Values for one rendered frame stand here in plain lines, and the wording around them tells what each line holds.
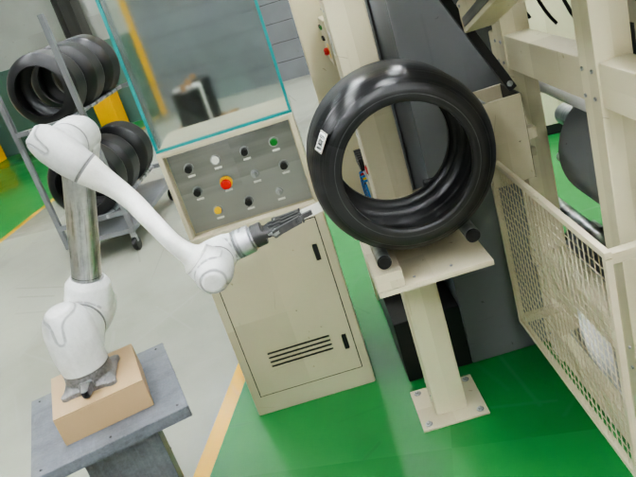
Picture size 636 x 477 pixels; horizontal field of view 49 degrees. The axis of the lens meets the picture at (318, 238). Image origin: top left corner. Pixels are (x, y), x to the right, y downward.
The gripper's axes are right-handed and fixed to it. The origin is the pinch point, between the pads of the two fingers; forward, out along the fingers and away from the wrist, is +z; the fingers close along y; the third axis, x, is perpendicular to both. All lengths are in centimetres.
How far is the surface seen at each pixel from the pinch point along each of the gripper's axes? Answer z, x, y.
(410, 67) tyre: 43, -29, -6
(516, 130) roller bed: 71, 11, 18
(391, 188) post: 26.2, 13.8, 25.2
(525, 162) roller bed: 71, 23, 18
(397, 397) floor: -6, 109, 46
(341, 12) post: 34, -47, 25
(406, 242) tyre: 22.2, 18.1, -11.2
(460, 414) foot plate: 16, 111, 22
